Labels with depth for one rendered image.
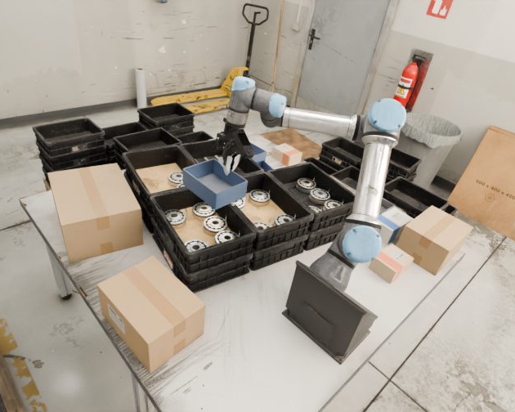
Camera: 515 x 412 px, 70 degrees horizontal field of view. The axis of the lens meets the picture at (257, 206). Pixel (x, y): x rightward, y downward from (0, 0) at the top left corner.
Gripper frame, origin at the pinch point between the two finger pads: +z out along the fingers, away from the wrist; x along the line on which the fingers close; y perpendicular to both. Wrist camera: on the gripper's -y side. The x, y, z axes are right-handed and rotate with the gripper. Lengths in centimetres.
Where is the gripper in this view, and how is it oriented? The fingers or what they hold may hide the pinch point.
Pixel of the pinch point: (229, 172)
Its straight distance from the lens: 141.9
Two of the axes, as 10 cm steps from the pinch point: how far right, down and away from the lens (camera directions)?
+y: -6.6, -5.1, 5.6
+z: -2.2, 8.4, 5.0
